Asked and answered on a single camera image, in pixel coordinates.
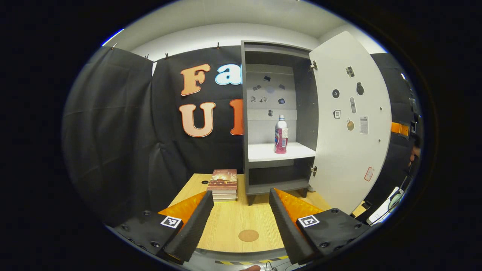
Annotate bottle with pink label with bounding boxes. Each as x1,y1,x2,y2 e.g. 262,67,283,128
274,115,289,154

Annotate grey cabinet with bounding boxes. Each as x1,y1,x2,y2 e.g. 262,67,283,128
241,40,320,206

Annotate white cabinet shelf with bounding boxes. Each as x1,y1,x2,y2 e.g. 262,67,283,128
248,142,316,162

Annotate black floor cables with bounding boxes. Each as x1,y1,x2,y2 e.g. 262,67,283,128
263,261,299,271

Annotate white cabinet door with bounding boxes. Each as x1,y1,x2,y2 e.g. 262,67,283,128
309,31,393,215

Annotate red brown cover book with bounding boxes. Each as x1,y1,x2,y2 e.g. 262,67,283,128
207,169,238,191

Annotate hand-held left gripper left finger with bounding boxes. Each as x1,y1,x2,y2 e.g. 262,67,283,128
107,190,215,264

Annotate yellow black hazard tape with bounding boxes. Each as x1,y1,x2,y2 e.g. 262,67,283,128
215,256,289,265

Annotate black backdrop cloth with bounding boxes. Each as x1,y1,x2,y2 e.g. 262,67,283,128
62,44,416,226

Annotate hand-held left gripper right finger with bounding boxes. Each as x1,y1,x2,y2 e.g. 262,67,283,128
268,187,371,266

